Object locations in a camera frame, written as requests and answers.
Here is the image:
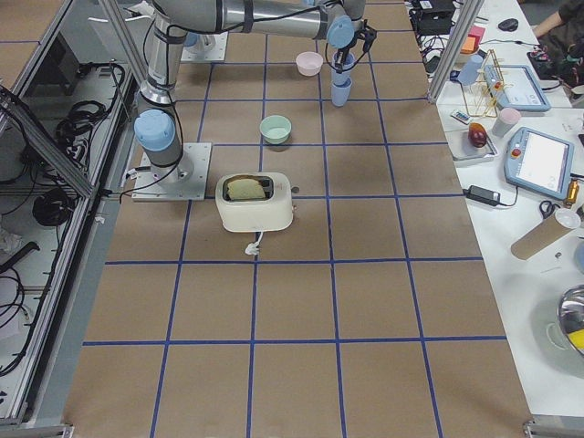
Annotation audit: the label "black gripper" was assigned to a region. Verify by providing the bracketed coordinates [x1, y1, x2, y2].
[336, 19, 377, 74]

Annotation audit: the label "blue cup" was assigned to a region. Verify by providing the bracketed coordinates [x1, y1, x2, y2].
[331, 78, 352, 108]
[331, 51, 355, 86]
[456, 55, 483, 86]

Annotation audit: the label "pink bowl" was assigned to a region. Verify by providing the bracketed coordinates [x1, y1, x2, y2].
[295, 51, 323, 77]

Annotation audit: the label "black electronics box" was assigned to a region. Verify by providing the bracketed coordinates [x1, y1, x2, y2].
[409, 0, 455, 37]

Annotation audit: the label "green bowl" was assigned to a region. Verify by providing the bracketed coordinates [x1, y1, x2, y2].
[259, 115, 292, 144]

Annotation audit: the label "orange sticky note block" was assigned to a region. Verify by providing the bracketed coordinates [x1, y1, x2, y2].
[460, 26, 485, 55]

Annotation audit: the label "blue cup on rack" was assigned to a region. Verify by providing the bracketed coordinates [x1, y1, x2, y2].
[456, 55, 483, 86]

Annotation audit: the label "remote control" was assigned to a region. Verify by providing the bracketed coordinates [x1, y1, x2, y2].
[450, 109, 472, 125]

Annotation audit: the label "metal tray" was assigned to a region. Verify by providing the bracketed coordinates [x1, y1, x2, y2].
[446, 130, 499, 165]

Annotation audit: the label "red mango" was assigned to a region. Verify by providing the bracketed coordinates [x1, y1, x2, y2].
[467, 122, 488, 148]

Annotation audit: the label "toast slice in toaster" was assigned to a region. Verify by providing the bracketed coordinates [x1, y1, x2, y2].
[227, 178, 266, 201]

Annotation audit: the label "black computer mouse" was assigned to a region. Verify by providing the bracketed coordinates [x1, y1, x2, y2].
[497, 18, 518, 32]

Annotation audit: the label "white toaster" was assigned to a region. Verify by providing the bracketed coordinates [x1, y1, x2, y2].
[215, 172, 293, 233]

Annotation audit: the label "far teach pendant tablet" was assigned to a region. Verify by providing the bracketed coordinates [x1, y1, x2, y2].
[483, 65, 551, 112]

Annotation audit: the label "teach pendant tablet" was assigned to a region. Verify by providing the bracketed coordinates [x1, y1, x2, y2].
[483, 65, 551, 112]
[504, 127, 574, 200]

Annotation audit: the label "pink cup on side table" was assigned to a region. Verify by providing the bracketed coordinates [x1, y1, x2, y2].
[491, 108, 521, 138]

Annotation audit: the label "black power adapter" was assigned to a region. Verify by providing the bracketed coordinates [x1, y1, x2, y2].
[463, 185, 500, 206]

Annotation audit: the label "near teach pendant tablet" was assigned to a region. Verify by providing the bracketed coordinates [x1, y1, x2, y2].
[504, 127, 574, 200]

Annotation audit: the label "person at desk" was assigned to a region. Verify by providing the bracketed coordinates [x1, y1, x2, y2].
[533, 0, 583, 59]

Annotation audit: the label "scissors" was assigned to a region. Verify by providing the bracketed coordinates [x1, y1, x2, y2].
[538, 200, 560, 220]

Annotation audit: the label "cardboard tube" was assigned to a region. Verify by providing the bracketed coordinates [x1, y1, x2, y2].
[510, 208, 581, 260]

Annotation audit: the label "steel mixing bowl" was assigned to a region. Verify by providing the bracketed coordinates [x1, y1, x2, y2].
[558, 285, 583, 355]

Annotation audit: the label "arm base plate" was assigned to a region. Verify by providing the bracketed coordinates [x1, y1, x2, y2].
[181, 33, 228, 63]
[131, 142, 212, 202]

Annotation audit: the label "aluminium frame post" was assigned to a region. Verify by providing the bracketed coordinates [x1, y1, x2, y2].
[427, 0, 484, 103]

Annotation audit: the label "gold wire cup rack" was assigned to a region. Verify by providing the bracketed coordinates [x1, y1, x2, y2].
[463, 49, 506, 119]

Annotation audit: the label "white toaster cord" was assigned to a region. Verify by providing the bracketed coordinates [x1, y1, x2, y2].
[245, 230, 266, 256]

